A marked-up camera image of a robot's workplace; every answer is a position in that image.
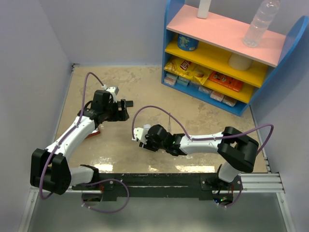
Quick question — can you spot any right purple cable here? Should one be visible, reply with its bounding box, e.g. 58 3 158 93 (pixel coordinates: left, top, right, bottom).
131 105 275 155

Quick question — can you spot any orange snack box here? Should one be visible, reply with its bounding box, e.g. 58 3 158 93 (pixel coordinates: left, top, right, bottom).
208 71 244 92

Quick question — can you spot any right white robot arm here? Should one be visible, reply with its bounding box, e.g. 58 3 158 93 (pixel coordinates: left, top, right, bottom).
133 124 259 190

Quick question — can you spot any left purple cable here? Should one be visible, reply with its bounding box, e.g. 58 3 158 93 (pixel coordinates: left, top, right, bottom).
38 72 108 200

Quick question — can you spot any small white box leftmost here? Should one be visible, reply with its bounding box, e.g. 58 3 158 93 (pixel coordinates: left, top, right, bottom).
164 72 178 86

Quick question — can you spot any yellow Lays chips bag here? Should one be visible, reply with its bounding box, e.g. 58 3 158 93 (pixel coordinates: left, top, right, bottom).
164 57 213 85

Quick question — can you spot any white bottle on shelf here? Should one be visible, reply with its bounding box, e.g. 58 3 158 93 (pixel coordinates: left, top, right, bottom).
197 0 211 19

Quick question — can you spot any white paper roll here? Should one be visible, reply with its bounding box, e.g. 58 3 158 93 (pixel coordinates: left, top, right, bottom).
228 53 253 71

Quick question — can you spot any small white box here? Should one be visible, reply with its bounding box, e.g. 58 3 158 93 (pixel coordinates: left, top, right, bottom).
222 96 237 107
177 76 190 87
164 72 178 86
198 86 212 95
210 91 225 102

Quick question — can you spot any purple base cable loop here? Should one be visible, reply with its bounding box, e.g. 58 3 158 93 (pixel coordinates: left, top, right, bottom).
81 178 130 214

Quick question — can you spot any white remote control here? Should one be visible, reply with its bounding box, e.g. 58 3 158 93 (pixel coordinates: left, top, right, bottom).
143 124 151 130

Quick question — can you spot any clear plastic water bottle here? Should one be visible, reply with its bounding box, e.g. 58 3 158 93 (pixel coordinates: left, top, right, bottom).
243 0 281 47

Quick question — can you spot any blue snack can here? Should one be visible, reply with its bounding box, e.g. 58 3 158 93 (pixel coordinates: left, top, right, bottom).
177 34 199 51

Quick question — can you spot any blue shelf unit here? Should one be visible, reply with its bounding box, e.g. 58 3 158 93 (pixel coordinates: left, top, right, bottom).
162 0 309 116

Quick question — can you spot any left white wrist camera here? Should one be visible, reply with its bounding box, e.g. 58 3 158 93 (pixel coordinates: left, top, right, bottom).
101 85 119 102

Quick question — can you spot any red snack packet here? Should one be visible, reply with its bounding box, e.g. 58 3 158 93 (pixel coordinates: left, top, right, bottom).
87 128 100 138

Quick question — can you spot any black remote control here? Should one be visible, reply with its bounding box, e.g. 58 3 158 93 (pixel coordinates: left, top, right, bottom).
126 101 134 107

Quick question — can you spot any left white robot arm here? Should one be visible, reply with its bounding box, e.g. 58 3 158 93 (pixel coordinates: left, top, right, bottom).
30 87 129 195

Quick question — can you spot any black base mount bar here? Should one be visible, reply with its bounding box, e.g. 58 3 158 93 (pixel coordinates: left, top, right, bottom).
71 173 242 202

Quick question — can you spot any clear handle screwdriver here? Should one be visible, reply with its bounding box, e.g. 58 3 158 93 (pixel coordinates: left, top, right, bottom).
168 113 171 132

